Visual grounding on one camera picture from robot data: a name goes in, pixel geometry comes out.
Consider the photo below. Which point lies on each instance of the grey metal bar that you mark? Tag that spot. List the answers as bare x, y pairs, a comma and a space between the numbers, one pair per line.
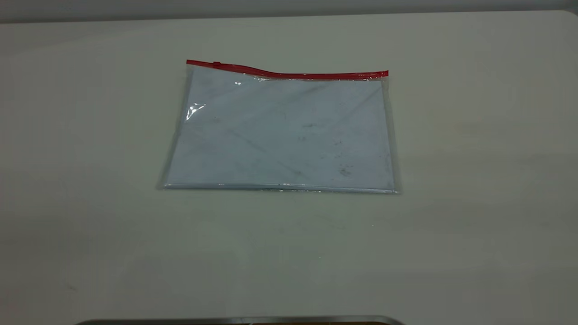
226, 321

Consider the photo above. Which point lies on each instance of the clear plastic bag red zipper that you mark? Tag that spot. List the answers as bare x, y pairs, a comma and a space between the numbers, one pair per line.
280, 135

